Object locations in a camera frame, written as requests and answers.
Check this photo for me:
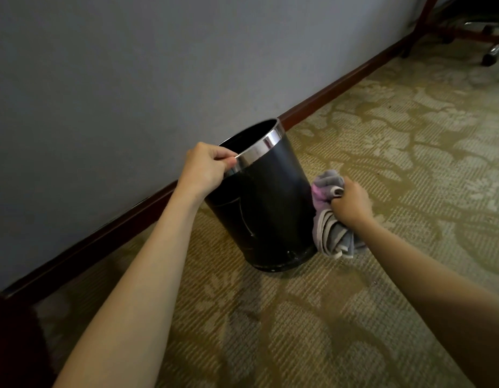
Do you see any person's right hand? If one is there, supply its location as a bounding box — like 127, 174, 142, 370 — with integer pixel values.
329, 175, 375, 229

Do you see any black waste bin chrome rim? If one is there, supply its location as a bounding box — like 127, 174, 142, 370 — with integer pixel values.
203, 118, 319, 273

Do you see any person's left hand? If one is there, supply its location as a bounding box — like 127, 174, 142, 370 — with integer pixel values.
176, 142, 238, 206

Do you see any person's left forearm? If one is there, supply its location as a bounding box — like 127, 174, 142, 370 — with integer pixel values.
51, 184, 202, 388

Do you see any dark wooden baseboard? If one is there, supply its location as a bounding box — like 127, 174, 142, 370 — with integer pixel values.
1, 36, 410, 300

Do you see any person's right forearm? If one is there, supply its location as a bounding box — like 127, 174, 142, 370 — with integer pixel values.
352, 218, 499, 388

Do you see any dark red wooden desk frame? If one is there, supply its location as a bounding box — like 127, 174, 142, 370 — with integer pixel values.
401, 0, 499, 59

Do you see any office chair wheeled base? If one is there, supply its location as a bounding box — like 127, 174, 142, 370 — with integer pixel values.
435, 18, 499, 67

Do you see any dark red wooden cabinet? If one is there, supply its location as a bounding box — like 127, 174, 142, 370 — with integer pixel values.
0, 290, 56, 388

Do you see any grey cleaning cloth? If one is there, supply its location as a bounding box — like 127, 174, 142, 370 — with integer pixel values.
311, 169, 370, 260

